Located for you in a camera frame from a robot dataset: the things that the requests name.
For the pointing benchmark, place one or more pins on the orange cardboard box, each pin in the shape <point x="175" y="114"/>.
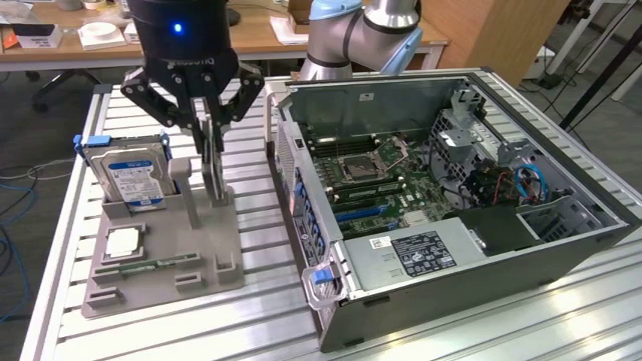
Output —
<point x="7" y="39"/>

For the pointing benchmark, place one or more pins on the hard disk in blue caddy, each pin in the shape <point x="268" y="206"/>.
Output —
<point x="129" y="180"/>

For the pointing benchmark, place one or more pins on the wooden cabinet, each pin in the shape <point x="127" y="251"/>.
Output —
<point x="522" y="37"/>

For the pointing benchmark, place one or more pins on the green RAM stick with label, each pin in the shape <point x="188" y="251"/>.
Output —
<point x="366" y="191"/>

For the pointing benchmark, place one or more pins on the open dark PC case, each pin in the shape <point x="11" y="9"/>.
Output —
<point x="451" y="301"/>

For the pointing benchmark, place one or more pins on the grey power supply unit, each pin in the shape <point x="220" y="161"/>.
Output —
<point x="376" y="270"/>

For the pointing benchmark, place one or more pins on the black RAM slots bank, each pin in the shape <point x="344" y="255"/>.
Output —
<point x="346" y="144"/>

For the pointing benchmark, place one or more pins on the white desk frame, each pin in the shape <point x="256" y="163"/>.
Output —
<point x="575" y="37"/>

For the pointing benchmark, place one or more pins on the silver chipset heatsink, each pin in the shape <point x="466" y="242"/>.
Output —
<point x="415" y="218"/>

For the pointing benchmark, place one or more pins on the wooden office desk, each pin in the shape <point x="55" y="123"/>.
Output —
<point x="251" y="47"/>
<point x="65" y="52"/>

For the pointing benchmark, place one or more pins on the white box with red button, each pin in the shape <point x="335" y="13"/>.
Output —
<point x="539" y="64"/>

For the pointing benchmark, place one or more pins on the silver CPU chip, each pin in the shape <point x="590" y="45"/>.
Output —
<point x="123" y="243"/>

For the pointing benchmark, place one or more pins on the open metal disk bay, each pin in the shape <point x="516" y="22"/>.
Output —
<point x="566" y="218"/>

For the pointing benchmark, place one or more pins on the green motherboard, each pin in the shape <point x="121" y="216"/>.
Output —
<point x="426" y="188"/>

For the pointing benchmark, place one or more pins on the small white box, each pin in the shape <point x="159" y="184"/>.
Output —
<point x="129" y="38"/>

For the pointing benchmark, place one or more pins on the CPU socket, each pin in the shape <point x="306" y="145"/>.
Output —
<point x="358" y="165"/>

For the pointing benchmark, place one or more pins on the black stand pole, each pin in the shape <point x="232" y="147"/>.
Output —
<point x="602" y="82"/>

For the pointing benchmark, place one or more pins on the clear plastic bag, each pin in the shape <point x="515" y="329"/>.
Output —
<point x="15" y="15"/>

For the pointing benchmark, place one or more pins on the white box with black top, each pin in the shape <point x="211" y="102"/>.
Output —
<point x="40" y="39"/>

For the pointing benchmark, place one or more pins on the white paper stack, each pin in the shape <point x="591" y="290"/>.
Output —
<point x="286" y="34"/>

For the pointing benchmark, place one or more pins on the plastic wrapped pack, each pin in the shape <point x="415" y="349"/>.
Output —
<point x="120" y="7"/>

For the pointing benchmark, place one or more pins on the blue case latch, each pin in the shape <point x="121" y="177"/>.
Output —
<point x="320" y="277"/>

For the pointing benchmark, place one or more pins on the grey plastic parts rack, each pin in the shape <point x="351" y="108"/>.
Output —
<point x="165" y="240"/>

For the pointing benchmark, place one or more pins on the metal socket cover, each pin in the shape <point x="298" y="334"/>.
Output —
<point x="394" y="150"/>

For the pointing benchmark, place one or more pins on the green RAM stick bare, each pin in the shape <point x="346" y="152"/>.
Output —
<point x="145" y="266"/>

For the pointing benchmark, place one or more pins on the blue expansion slot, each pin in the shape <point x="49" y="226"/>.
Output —
<point x="360" y="214"/>

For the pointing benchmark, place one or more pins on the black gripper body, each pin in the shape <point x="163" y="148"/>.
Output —
<point x="185" y="49"/>

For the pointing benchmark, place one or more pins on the black floor pedal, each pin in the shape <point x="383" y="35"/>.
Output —
<point x="551" y="82"/>

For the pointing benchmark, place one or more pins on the black graphics card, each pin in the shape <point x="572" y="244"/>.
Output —
<point x="212" y="176"/>

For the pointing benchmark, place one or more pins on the black office chair base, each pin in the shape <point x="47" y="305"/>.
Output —
<point x="41" y="104"/>

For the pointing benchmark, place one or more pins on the grey cup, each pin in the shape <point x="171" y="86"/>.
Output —
<point x="69" y="4"/>

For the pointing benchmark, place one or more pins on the perforated metal disk bay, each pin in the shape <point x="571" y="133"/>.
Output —
<point x="463" y="144"/>

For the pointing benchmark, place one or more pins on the white round holder on box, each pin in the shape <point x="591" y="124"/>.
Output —
<point x="103" y="37"/>

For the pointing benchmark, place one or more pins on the brown cardboard box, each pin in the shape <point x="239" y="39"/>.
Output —
<point x="298" y="7"/>

